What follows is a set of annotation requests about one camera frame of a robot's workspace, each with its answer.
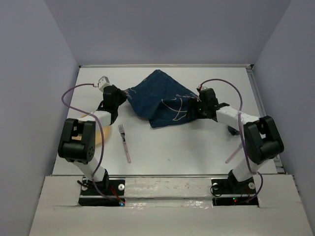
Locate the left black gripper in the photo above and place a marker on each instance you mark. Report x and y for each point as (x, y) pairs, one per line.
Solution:
(122, 95)

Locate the pink handled fork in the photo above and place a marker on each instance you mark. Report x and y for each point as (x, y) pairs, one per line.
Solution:
(122, 134)

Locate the yellow plate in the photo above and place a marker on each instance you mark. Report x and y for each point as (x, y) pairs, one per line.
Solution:
(104, 131)

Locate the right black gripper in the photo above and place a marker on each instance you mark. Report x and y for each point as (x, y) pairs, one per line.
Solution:
(201, 116)

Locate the blue fish placemat cloth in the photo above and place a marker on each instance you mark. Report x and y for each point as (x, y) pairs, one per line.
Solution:
(161, 100)

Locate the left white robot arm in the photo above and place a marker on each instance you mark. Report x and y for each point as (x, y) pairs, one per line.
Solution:
(82, 140)

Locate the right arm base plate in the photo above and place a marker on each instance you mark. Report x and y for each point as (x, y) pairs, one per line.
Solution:
(229, 192)

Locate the pink handled knife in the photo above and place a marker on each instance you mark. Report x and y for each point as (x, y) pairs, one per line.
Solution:
(233, 154)

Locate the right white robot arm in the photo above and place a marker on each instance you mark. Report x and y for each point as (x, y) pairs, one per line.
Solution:
(260, 138)

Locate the dark blue cup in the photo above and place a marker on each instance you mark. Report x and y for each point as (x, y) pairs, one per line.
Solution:
(233, 131)

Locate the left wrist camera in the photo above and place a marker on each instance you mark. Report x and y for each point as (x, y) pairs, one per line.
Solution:
(102, 83)

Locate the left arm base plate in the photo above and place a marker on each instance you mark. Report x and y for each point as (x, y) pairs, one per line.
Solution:
(112, 196)

